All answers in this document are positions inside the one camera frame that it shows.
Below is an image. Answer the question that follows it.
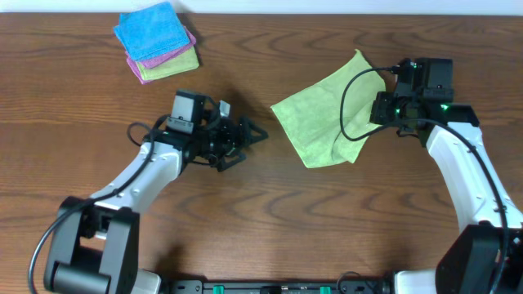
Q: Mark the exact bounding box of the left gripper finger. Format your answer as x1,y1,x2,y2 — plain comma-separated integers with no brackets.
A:
239,117,269,145
215,152,246,172

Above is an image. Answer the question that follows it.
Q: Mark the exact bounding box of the light green microfiber cloth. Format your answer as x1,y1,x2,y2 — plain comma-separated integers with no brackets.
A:
271,50,386,168

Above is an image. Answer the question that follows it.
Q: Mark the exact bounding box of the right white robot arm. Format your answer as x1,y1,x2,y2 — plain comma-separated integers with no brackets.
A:
369,58,522,293

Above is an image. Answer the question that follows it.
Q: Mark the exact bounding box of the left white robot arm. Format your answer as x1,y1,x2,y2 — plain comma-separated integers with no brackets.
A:
43,94,268,294

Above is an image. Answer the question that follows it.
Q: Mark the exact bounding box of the folded green cloth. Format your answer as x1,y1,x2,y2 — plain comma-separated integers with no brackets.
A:
136,48,199,82

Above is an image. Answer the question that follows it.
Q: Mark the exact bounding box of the folded pink cloth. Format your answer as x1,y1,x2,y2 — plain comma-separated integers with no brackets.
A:
126,26,196,84

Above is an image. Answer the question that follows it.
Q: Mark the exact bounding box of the folded blue cloth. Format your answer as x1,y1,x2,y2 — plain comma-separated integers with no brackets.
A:
114,2,190,61

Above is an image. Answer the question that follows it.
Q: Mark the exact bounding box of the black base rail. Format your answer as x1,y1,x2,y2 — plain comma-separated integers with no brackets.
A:
159,278,395,294

